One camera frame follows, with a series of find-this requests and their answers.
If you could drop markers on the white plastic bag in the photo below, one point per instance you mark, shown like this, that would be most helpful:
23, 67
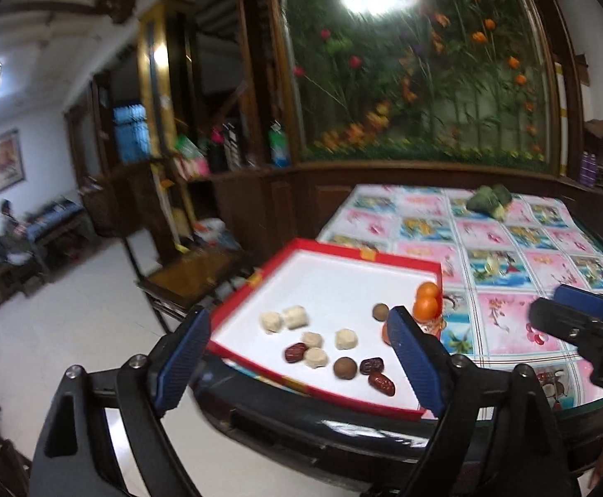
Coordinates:
213, 232

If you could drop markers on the flower garden wall panel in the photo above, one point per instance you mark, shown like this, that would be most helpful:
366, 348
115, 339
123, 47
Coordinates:
420, 62

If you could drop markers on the beige food chunk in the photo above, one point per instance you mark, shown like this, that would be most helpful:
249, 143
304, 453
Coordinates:
316, 358
295, 316
346, 339
312, 340
270, 322

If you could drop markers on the green plastic bottle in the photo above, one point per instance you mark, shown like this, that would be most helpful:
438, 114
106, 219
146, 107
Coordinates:
279, 147

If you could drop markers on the small wooden side table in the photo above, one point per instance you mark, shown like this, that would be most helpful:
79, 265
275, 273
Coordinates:
193, 279

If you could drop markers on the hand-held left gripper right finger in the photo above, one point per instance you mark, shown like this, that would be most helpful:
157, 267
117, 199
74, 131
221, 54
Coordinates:
415, 367

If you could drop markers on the green broccoli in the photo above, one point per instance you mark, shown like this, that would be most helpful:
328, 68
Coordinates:
489, 200

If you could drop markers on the black flask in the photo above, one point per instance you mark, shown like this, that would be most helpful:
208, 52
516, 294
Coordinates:
217, 150

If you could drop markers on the orange tangerine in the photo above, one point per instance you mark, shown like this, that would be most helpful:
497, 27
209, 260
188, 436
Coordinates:
425, 309
429, 290
386, 334

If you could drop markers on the stack of blue boxes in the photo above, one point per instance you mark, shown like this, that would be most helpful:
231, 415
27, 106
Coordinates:
129, 133

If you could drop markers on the red tray with white inside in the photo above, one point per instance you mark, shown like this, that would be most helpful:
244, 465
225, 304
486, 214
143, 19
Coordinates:
327, 295

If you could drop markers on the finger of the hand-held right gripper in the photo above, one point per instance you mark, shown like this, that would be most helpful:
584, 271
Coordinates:
586, 299
558, 318

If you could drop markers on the red jujube date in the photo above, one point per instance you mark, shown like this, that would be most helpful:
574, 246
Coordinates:
295, 353
382, 383
371, 365

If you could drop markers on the pink snack packet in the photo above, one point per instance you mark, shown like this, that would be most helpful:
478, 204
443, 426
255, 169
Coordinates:
191, 158

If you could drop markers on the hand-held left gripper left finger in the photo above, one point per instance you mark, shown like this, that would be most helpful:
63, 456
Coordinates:
182, 362

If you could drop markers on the gold framed pillar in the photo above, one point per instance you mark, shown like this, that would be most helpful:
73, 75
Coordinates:
167, 114

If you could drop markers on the cluttered background table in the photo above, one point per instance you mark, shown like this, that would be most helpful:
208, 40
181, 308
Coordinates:
55, 222

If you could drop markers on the brown longan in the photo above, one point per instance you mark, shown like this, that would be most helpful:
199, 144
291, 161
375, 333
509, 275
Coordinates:
344, 367
380, 311

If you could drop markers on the printed pink tablecloth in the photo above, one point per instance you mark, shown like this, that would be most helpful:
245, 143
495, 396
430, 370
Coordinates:
508, 269

